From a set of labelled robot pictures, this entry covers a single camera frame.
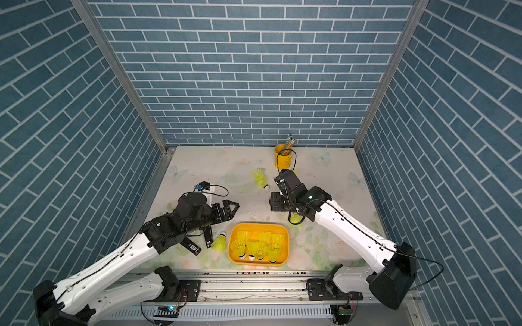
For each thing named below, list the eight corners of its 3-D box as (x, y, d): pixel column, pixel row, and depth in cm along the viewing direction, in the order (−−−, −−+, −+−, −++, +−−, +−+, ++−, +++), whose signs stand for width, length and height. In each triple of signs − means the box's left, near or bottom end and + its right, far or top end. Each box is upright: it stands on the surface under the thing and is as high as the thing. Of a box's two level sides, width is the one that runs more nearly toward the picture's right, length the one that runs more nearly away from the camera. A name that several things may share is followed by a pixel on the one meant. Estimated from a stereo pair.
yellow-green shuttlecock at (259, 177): (258, 192, 105) (257, 186, 100) (253, 175, 112) (252, 169, 108) (270, 190, 106) (270, 183, 102) (264, 173, 113) (264, 167, 109)
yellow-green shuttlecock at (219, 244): (211, 252, 85) (210, 251, 83) (215, 234, 90) (214, 231, 88) (225, 253, 85) (224, 251, 83) (228, 234, 90) (227, 231, 88)
